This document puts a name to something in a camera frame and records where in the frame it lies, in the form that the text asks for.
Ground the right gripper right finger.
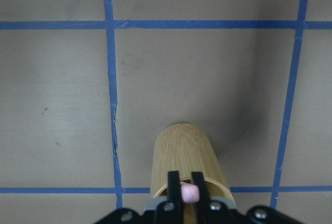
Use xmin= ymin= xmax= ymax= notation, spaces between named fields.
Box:
xmin=191 ymin=172 xmax=235 ymax=223

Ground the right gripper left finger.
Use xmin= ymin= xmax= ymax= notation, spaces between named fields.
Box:
xmin=154 ymin=171 xmax=184 ymax=224

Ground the pink chopstick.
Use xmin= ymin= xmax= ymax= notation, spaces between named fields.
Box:
xmin=180 ymin=181 xmax=200 ymax=204

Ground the bamboo chopstick holder cup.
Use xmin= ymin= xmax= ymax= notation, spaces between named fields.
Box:
xmin=147 ymin=123 xmax=236 ymax=223

